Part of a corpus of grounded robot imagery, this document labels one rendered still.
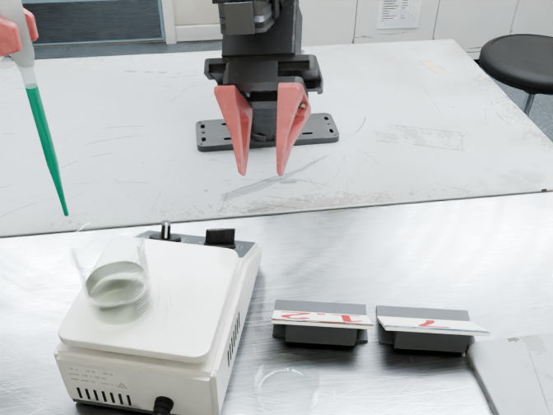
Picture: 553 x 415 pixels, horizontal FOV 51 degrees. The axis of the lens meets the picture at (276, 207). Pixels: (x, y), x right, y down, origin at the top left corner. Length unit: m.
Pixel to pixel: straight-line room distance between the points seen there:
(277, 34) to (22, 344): 0.37
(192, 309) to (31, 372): 0.17
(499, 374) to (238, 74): 0.35
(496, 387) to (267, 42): 0.36
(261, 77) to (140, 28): 2.99
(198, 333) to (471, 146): 0.53
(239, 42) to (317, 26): 2.42
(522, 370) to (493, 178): 0.31
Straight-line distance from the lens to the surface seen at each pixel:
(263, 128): 0.80
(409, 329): 0.53
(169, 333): 0.46
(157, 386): 0.48
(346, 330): 0.54
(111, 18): 3.49
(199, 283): 0.49
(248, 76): 0.52
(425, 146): 0.85
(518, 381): 0.56
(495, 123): 0.93
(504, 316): 0.62
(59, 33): 3.56
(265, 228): 0.67
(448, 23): 3.15
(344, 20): 2.97
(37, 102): 0.37
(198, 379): 0.46
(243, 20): 0.47
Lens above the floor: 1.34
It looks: 38 degrees down
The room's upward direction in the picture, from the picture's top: 1 degrees clockwise
